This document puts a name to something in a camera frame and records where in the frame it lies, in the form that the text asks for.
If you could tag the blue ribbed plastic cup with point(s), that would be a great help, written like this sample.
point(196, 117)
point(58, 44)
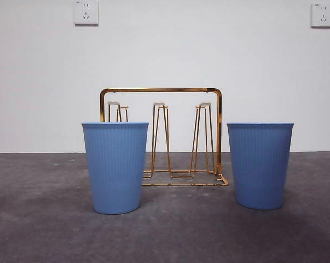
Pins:
point(259, 167)
point(115, 170)

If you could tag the white wall socket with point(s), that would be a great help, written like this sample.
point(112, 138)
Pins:
point(85, 13)
point(322, 16)

